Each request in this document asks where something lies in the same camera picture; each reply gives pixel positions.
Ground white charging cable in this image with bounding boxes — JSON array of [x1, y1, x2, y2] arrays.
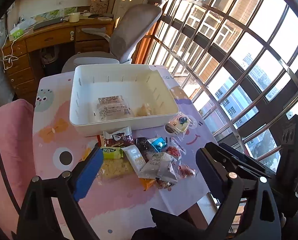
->
[[1, 31, 34, 71]]

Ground silver white snack bag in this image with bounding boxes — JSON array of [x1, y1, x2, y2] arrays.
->
[[138, 152, 178, 184]]

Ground red candy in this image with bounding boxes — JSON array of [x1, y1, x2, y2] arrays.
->
[[166, 146, 186, 160]]

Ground white orange oats bar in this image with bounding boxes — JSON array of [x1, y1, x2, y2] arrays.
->
[[122, 145, 156, 191]]

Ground cartoon cake clear pack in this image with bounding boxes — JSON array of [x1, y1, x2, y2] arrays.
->
[[165, 112, 192, 137]]

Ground dark jelly red-edged pack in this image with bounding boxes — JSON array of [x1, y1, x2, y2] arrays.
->
[[134, 137, 156, 163]]

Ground cream mug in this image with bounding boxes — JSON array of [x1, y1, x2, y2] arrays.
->
[[68, 12, 80, 23]]

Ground blue foil candy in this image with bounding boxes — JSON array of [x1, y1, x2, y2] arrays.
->
[[148, 137, 167, 152]]

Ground grey office chair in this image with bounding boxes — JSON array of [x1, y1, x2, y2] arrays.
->
[[61, 0, 168, 73]]

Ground rice crisp clear pack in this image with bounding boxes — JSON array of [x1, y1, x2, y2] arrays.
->
[[97, 158, 134, 180]]

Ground clear puffed snack bag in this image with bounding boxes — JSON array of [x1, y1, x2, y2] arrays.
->
[[135, 102, 155, 117]]

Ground nut brittle clear pack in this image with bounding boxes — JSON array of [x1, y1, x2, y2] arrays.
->
[[156, 178, 175, 191]]

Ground green tissue box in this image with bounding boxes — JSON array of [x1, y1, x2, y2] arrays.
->
[[9, 29, 24, 41]]

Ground pink bed sheet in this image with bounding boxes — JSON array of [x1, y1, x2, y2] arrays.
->
[[0, 99, 35, 239]]

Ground maroon chestnut snack packet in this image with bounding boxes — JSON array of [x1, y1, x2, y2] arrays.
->
[[103, 126, 134, 147]]

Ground small orange snack pack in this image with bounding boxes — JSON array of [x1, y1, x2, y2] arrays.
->
[[178, 164, 196, 178]]

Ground clear bread package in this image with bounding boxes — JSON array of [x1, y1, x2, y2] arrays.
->
[[96, 95, 134, 121]]

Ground wooden desk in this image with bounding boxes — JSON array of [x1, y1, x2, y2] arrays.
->
[[0, 18, 114, 104]]

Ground white plastic bin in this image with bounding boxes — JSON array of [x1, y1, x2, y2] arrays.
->
[[69, 64, 179, 137]]

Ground cartoon printed tablecloth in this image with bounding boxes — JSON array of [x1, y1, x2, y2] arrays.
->
[[33, 64, 215, 239]]

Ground green pastry packet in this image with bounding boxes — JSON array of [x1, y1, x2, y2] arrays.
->
[[101, 147, 123, 159]]

